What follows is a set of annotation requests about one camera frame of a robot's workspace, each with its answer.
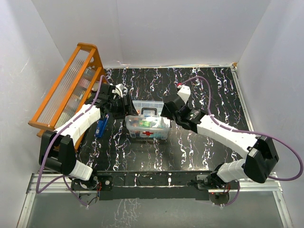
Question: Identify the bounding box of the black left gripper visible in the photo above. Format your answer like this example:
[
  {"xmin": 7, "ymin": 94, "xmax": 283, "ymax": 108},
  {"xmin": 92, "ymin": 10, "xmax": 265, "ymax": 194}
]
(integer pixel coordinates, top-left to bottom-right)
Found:
[{"xmin": 109, "ymin": 95, "xmax": 138, "ymax": 120}]

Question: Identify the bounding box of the clear plastic box lid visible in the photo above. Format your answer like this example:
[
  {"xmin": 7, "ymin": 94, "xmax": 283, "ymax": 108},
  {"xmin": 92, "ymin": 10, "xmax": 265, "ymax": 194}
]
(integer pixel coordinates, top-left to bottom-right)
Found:
[{"xmin": 125, "ymin": 100, "xmax": 164, "ymax": 123}]

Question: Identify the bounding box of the clear first aid box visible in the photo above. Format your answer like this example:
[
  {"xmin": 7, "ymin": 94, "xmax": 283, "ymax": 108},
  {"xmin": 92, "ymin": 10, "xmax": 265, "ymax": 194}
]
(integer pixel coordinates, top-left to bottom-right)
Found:
[{"xmin": 125, "ymin": 117, "xmax": 171, "ymax": 140}]

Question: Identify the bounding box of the small green packet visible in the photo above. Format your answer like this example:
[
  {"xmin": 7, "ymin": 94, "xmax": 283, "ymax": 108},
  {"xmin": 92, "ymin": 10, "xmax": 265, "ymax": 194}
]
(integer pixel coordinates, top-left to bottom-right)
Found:
[{"xmin": 139, "ymin": 120, "xmax": 152, "ymax": 128}]

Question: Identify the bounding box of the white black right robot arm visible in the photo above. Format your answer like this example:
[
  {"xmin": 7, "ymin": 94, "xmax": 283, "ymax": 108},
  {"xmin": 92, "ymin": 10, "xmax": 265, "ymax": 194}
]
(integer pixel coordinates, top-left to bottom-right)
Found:
[{"xmin": 161, "ymin": 95, "xmax": 279, "ymax": 189}]

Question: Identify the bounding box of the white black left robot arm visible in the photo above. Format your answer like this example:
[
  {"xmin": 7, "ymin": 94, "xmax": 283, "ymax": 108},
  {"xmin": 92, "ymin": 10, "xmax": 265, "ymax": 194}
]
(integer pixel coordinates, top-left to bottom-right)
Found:
[{"xmin": 39, "ymin": 83, "xmax": 138, "ymax": 190}]

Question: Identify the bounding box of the orange wooden rack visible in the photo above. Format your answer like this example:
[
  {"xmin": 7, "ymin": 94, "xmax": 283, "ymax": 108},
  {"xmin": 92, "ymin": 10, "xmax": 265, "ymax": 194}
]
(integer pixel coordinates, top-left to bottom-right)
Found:
[{"xmin": 28, "ymin": 43, "xmax": 106, "ymax": 137}]

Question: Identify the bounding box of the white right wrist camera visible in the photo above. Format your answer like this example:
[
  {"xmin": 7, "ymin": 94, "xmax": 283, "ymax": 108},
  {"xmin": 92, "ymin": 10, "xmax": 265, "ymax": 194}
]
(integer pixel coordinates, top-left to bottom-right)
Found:
[{"xmin": 177, "ymin": 84, "xmax": 191, "ymax": 104}]

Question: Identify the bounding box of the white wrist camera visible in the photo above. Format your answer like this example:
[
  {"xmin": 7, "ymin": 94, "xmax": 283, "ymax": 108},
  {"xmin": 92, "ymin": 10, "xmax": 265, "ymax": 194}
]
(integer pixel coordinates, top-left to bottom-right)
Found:
[
  {"xmin": 112, "ymin": 84, "xmax": 126, "ymax": 97},
  {"xmin": 177, "ymin": 84, "xmax": 191, "ymax": 104}
]

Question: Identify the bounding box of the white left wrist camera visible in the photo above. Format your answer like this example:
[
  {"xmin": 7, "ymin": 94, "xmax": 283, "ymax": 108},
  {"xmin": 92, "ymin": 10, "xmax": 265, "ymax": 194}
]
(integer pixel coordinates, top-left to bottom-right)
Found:
[{"xmin": 112, "ymin": 84, "xmax": 126, "ymax": 97}]

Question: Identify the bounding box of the aluminium frame rail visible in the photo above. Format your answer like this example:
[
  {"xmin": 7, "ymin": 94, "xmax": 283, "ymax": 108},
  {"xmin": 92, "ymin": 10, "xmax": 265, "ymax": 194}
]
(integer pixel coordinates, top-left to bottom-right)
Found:
[{"xmin": 16, "ymin": 68, "xmax": 294, "ymax": 228}]

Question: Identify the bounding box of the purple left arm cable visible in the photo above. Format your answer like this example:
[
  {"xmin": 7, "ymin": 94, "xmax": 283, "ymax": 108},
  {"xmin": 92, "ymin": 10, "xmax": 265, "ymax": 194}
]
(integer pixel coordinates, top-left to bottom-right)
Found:
[{"xmin": 35, "ymin": 75, "xmax": 112, "ymax": 207}]

